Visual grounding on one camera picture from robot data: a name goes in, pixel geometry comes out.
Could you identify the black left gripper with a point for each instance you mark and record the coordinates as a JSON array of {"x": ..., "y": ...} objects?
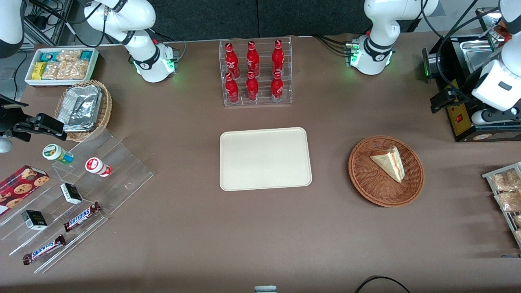
[{"x": 462, "y": 94}]

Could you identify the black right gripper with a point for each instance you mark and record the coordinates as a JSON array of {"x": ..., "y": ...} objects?
[{"x": 9, "y": 120}]

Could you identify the triangle sandwich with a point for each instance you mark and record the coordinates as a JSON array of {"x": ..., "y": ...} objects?
[{"x": 388, "y": 162}]

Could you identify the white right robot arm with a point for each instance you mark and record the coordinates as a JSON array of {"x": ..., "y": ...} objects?
[{"x": 138, "y": 44}]

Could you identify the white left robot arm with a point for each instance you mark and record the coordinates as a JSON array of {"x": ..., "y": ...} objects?
[{"x": 376, "y": 24}]

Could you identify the silver foil tray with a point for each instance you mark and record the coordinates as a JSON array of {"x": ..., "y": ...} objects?
[{"x": 79, "y": 108}]

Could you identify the wicker basket with foil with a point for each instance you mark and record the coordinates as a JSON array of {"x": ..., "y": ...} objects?
[{"x": 106, "y": 106}]

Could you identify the round brown wicker basket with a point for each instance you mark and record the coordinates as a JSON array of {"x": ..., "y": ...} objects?
[{"x": 378, "y": 189}]

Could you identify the tray of packaged snacks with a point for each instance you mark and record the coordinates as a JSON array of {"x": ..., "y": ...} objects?
[{"x": 508, "y": 221}]

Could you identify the beige plastic tray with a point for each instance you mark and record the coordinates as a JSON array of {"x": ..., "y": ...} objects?
[{"x": 264, "y": 158}]

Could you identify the black countertop appliance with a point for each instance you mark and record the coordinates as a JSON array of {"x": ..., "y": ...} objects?
[{"x": 462, "y": 122}]

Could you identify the green label white cup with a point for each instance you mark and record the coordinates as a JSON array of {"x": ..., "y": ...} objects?
[{"x": 56, "y": 153}]

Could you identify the yellow snack packet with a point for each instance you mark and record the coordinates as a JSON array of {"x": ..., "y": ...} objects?
[{"x": 38, "y": 71}]

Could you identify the clear cracker packet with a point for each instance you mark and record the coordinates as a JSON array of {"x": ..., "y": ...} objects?
[
  {"x": 56, "y": 70},
  {"x": 78, "y": 70},
  {"x": 69, "y": 55}
]

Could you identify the red chocolate cookie box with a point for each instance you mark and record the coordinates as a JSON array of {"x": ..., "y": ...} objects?
[{"x": 20, "y": 187}]

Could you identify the red label white cup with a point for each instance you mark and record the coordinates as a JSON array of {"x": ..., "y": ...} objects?
[{"x": 97, "y": 166}]

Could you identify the teal snack packet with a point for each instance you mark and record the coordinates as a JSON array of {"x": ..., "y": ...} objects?
[
  {"x": 86, "y": 55},
  {"x": 49, "y": 56}
]

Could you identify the small black box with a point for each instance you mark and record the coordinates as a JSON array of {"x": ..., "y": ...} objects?
[
  {"x": 71, "y": 193},
  {"x": 34, "y": 220}
]

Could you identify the white rectangular snack bin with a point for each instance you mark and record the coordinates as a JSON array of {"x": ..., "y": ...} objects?
[{"x": 94, "y": 61}]

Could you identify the clear acrylic stepped stand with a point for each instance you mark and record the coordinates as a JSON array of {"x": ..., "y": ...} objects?
[{"x": 122, "y": 171}]

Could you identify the Snickers chocolate bar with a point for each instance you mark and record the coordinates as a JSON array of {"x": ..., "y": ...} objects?
[
  {"x": 44, "y": 250},
  {"x": 81, "y": 216}
]

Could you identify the clear bag of snacks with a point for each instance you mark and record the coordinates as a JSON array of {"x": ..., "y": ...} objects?
[
  {"x": 508, "y": 201},
  {"x": 518, "y": 221},
  {"x": 504, "y": 181}
]

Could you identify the red cola bottle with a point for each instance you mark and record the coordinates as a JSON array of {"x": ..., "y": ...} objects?
[
  {"x": 252, "y": 59},
  {"x": 252, "y": 87},
  {"x": 278, "y": 57},
  {"x": 232, "y": 89},
  {"x": 231, "y": 59},
  {"x": 277, "y": 87}
]

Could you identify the clear acrylic bottle rack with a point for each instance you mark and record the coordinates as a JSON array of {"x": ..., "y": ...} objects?
[{"x": 262, "y": 103}]

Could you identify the small grey object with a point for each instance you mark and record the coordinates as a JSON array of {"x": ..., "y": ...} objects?
[{"x": 265, "y": 289}]

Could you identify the aluminium frame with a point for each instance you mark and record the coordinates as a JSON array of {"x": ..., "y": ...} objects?
[{"x": 40, "y": 24}]

